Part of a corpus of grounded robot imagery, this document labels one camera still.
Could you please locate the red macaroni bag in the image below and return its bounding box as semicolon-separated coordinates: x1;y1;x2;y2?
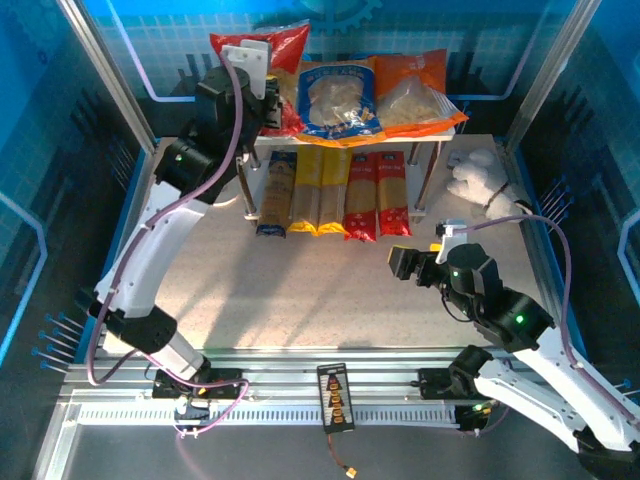
208;22;312;139

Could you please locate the red spaghetti pack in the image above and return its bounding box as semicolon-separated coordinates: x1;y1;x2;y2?
374;151;414;239
343;152;380;244

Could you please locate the blue pasta bag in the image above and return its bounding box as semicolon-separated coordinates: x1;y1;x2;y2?
294;58;385;149

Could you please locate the yellow spaghetti pack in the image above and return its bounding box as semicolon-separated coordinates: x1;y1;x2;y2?
317;147;354;237
287;144;326;237

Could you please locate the dark blue spaghetti pack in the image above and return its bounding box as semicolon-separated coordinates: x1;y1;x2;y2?
255;149;297;239

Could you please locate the orange pasta bag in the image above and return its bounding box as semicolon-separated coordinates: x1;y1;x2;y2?
372;48;471;140

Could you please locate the white two-tier shelf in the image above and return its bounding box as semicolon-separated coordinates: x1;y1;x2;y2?
234;127;457;224

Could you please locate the white plush toy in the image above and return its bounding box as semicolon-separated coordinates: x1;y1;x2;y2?
445;148;535;224

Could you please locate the small black electronics box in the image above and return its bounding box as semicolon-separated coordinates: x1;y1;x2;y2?
455;402;494;434

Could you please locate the black control board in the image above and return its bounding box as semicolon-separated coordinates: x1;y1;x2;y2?
316;363;357;434

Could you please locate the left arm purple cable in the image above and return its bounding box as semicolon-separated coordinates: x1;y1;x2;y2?
84;52;251;469

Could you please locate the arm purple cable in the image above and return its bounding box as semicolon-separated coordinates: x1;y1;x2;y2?
84;52;251;469
462;213;636;437

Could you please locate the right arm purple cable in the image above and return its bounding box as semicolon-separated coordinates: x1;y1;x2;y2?
462;213;636;437

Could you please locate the aluminium frame rail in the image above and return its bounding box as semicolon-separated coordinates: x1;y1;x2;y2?
64;344;601;407

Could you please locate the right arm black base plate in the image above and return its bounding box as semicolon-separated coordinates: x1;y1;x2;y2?
417;367;510;401

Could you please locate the aluminium frame post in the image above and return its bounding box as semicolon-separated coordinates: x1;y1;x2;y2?
57;0;161;156
502;0;601;151

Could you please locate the white slotted cable duct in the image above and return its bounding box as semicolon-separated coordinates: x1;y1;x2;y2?
79;405;461;427

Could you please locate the thin cable with yellow plug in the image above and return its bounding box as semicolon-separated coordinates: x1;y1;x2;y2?
327;432;359;479

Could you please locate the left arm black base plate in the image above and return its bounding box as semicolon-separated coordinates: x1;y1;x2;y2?
152;367;245;401

